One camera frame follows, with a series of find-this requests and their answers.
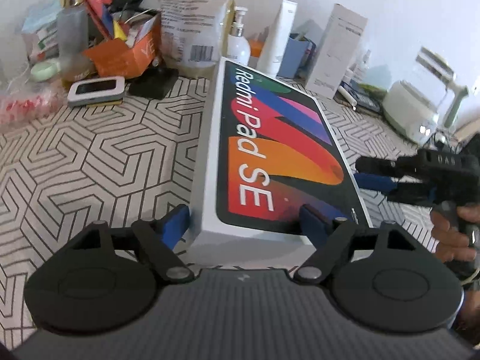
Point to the tall white carton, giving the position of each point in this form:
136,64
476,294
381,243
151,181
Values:
335,52

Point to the blue face mask pack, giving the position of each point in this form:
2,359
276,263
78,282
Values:
41,17

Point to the person's right hand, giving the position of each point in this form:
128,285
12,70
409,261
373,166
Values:
452,240

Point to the frosted bottle gold cap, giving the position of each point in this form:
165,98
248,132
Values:
75,45

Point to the blue pen holder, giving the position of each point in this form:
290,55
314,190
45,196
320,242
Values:
298,58

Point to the grey device with screen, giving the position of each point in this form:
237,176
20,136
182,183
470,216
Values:
95,90

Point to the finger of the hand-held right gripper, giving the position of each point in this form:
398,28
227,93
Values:
375,183
377,165

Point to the red packet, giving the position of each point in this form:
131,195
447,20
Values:
99,11

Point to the white pump bottle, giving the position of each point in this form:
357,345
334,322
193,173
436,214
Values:
239,45

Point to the black calculator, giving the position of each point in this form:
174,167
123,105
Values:
369,99

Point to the white squeeze tube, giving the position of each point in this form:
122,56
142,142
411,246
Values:
277,41

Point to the small clear spray bottle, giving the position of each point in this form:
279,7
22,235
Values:
363,65

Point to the black flat pouch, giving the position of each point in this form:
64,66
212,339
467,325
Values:
153,84

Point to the orange tub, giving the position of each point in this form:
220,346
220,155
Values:
256,48

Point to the colourful tablet box lid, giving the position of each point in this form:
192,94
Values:
277,150

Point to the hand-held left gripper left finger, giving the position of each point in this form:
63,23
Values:
174,228

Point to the plastic bag red pieces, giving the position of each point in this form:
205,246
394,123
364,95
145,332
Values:
26,107

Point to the white lip balm stick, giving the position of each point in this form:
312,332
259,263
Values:
347,96

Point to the orange cardboard box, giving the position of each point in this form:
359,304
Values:
120,58

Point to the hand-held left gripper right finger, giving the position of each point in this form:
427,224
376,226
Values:
313,222

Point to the gold barcode bag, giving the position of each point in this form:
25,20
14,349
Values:
195,22

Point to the patterned desktop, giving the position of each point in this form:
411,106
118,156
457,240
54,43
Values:
93,172

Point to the green round jar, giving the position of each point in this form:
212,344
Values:
45,71

